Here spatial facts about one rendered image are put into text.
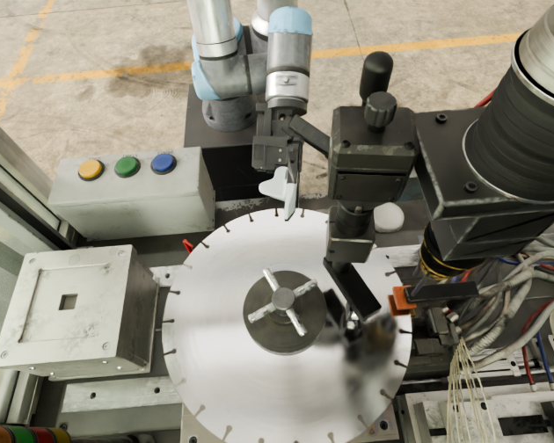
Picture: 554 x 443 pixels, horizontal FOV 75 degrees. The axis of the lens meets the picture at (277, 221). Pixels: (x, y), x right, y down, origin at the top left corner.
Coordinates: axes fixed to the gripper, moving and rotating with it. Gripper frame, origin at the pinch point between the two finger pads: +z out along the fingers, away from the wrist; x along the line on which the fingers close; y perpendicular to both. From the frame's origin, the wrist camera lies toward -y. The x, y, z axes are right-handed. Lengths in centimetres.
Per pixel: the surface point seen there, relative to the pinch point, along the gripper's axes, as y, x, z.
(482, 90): -94, -153, -75
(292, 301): -1.4, 19.6, 9.3
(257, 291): 3.7, 14.6, 9.5
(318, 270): -4.5, 11.5, 6.6
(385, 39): -44, -177, -114
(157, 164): 26.2, -3.1, -9.2
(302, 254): -2.2, 10.3, 4.7
